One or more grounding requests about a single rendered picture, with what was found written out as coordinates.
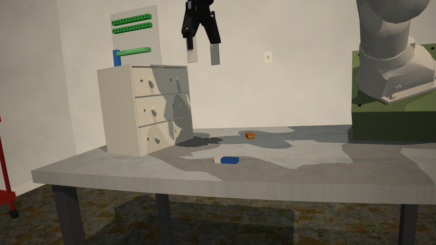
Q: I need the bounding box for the cream small chest of drawers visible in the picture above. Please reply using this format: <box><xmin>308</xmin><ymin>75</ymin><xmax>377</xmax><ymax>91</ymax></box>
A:
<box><xmin>97</xmin><ymin>64</ymin><xmax>193</xmax><ymax>157</ymax></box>

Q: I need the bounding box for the blue and white eraser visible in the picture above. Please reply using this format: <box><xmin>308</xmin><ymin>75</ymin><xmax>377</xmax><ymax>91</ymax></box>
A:
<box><xmin>214</xmin><ymin>156</ymin><xmax>239</xmax><ymax>164</ymax></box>

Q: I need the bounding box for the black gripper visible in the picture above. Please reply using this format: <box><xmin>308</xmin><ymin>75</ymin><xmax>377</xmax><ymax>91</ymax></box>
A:
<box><xmin>181</xmin><ymin>0</ymin><xmax>221</xmax><ymax>65</ymax></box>

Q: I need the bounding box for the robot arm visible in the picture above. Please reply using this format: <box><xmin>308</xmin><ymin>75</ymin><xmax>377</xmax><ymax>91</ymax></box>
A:
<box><xmin>356</xmin><ymin>0</ymin><xmax>436</xmax><ymax>104</ymax></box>

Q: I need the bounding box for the orange rectangular block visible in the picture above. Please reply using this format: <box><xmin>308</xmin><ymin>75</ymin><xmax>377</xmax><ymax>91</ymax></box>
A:
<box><xmin>246</xmin><ymin>132</ymin><xmax>255</xmax><ymax>139</ymax></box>

